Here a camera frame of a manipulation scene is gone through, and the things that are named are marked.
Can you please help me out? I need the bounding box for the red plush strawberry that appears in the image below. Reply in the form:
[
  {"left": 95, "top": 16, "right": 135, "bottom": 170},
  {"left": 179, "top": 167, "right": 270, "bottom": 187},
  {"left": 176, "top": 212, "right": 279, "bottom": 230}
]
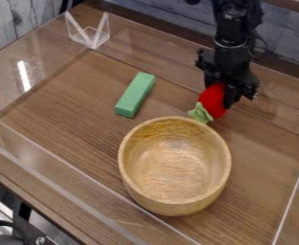
[{"left": 188, "top": 83, "right": 227, "bottom": 123}]

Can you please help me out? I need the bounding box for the clear acrylic enclosure wall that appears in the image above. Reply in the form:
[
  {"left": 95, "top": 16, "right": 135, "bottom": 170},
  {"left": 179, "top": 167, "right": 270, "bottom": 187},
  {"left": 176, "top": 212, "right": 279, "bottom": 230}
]
[{"left": 0, "top": 121, "right": 199, "bottom": 245}]

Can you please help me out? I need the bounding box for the black table leg bracket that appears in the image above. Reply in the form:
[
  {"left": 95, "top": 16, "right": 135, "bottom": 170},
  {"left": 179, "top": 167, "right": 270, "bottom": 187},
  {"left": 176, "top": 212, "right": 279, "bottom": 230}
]
[{"left": 13, "top": 202, "right": 57, "bottom": 245}]

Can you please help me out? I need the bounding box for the green rectangular block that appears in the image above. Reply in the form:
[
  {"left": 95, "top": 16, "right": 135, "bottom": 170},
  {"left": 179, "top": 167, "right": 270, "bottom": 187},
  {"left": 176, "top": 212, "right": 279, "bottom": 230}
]
[{"left": 113, "top": 72, "right": 156, "bottom": 118}]

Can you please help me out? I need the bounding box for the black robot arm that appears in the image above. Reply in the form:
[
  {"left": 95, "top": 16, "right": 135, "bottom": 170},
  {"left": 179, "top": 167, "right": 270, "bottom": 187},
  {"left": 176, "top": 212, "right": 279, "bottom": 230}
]
[{"left": 195, "top": 0, "right": 263, "bottom": 109}]

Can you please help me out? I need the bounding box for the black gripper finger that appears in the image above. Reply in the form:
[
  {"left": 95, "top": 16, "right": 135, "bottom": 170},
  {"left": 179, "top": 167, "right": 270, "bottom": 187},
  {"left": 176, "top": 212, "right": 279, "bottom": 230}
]
[
  {"left": 204, "top": 73, "right": 225, "bottom": 87},
  {"left": 223, "top": 83, "right": 257, "bottom": 109}
]

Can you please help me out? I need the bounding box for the wooden bowl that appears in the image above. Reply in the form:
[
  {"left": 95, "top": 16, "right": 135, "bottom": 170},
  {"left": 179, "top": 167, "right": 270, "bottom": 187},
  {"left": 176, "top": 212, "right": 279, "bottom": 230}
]
[{"left": 118, "top": 117, "right": 231, "bottom": 216}]

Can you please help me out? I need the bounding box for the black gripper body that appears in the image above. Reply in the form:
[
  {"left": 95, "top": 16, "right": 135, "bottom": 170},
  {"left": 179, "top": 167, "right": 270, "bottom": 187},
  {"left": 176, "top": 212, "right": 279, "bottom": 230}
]
[{"left": 195, "top": 40, "right": 259, "bottom": 89}]

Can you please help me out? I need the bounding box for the clear acrylic corner bracket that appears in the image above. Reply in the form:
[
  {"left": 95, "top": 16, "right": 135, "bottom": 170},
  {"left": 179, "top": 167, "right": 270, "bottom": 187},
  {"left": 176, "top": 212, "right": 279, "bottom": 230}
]
[{"left": 64, "top": 11, "right": 109, "bottom": 50}]

